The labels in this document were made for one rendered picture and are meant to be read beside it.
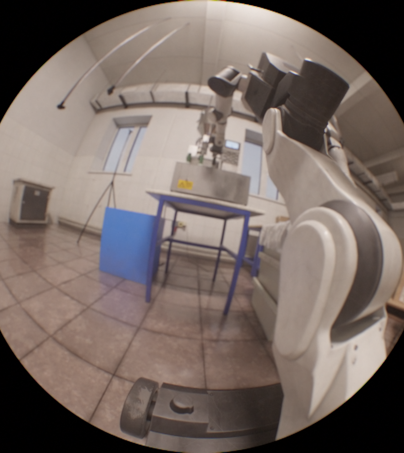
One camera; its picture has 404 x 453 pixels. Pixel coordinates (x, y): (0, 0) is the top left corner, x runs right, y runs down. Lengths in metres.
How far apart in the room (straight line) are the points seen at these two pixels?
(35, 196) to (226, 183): 3.07
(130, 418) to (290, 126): 0.71
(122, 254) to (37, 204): 2.33
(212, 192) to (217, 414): 1.11
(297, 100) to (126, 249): 1.34
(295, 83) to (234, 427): 0.72
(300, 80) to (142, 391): 0.73
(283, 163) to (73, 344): 0.92
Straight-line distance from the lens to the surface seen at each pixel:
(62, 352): 0.75
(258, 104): 0.56
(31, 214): 3.19
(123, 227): 1.29
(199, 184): 1.05
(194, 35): 4.15
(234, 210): 0.90
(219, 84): 0.69
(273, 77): 0.54
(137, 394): 0.40
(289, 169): 0.30
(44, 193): 3.28
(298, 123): 0.37
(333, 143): 0.62
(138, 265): 1.28
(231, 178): 1.10
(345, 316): 0.15
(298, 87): 0.38
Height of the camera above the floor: 0.57
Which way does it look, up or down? 1 degrees up
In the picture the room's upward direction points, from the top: 10 degrees clockwise
